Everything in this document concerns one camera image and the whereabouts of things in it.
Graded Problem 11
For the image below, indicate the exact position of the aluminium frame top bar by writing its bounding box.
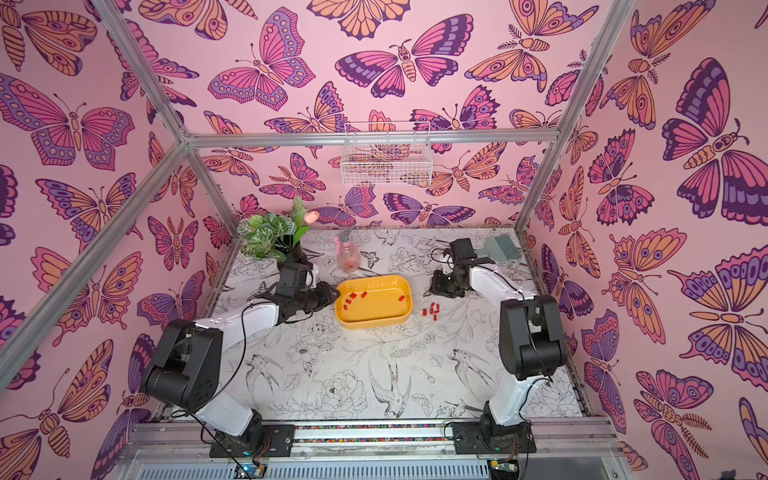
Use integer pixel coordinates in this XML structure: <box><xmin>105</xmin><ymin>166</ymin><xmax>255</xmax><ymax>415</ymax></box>
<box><xmin>187</xmin><ymin>129</ymin><xmax>559</xmax><ymax>149</ymax></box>

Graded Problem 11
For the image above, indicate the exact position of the white wire basket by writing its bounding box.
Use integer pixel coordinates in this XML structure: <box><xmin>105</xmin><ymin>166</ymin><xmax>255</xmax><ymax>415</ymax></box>
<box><xmin>338</xmin><ymin>121</ymin><xmax>434</xmax><ymax>188</ymax></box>

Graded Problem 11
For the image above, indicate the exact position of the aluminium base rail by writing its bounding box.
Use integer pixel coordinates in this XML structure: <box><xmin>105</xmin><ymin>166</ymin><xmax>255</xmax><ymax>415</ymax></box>
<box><xmin>128</xmin><ymin>416</ymin><xmax>625</xmax><ymax>464</ymax></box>

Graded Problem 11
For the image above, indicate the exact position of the pink spray bottle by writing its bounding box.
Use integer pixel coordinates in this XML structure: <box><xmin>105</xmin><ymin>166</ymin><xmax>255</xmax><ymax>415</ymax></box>
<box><xmin>336</xmin><ymin>231</ymin><xmax>361</xmax><ymax>273</ymax></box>

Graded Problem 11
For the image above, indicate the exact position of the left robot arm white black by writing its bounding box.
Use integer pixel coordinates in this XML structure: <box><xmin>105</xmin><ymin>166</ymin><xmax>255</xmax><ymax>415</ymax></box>
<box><xmin>139</xmin><ymin>281</ymin><xmax>340</xmax><ymax>437</ymax></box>

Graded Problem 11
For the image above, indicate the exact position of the black glossy vase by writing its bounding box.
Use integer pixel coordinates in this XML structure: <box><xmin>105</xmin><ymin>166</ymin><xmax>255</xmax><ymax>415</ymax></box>
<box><xmin>278</xmin><ymin>243</ymin><xmax>312</xmax><ymax>269</ymax></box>

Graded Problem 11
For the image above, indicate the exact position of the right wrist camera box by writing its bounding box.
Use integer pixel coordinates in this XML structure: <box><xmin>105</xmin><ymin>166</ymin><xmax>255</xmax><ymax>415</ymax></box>
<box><xmin>449</xmin><ymin>238</ymin><xmax>495</xmax><ymax>268</ymax></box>

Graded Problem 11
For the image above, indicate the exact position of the aluminium frame post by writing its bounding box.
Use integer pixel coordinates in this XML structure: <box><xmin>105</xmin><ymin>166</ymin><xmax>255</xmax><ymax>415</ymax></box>
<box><xmin>515</xmin><ymin>0</ymin><xmax>635</xmax><ymax>234</ymax></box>
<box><xmin>90</xmin><ymin>1</ymin><xmax>236</xmax><ymax>234</ymax></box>

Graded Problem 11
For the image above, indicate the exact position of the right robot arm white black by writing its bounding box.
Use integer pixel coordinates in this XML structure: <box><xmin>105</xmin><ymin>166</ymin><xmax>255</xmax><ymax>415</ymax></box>
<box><xmin>430</xmin><ymin>266</ymin><xmax>568</xmax><ymax>453</ymax></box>

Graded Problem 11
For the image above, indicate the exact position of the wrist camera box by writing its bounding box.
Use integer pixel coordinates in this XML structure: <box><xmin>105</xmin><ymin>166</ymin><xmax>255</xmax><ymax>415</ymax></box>
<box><xmin>275</xmin><ymin>263</ymin><xmax>315</xmax><ymax>297</ymax></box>
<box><xmin>449</xmin><ymin>238</ymin><xmax>495</xmax><ymax>268</ymax></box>

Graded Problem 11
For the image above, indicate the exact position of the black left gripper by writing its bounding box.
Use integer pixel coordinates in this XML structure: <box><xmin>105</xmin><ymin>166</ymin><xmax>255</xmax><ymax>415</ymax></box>
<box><xmin>295</xmin><ymin>282</ymin><xmax>342</xmax><ymax>314</ymax></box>

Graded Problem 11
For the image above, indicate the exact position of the aluminium frame post right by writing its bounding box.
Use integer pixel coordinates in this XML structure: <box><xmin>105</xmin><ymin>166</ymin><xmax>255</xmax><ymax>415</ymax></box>
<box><xmin>515</xmin><ymin>0</ymin><xmax>635</xmax><ymax>234</ymax></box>

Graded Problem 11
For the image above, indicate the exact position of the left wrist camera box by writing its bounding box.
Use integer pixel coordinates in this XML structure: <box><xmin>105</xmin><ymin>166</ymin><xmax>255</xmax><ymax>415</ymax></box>
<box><xmin>275</xmin><ymin>263</ymin><xmax>315</xmax><ymax>297</ymax></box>

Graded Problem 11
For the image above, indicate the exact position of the aluminium frame post left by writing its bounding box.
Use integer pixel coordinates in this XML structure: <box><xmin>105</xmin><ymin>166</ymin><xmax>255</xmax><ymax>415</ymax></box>
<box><xmin>90</xmin><ymin>1</ymin><xmax>236</xmax><ymax>234</ymax></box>

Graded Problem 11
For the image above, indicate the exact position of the green artificial plant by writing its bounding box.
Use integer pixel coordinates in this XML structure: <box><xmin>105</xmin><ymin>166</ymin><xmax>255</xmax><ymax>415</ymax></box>
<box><xmin>237</xmin><ymin>197</ymin><xmax>319</xmax><ymax>262</ymax></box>

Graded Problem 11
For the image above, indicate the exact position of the yellow plastic storage tray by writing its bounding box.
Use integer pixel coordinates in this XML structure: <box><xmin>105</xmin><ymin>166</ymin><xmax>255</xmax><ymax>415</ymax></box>
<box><xmin>334</xmin><ymin>275</ymin><xmax>413</xmax><ymax>330</ymax></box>

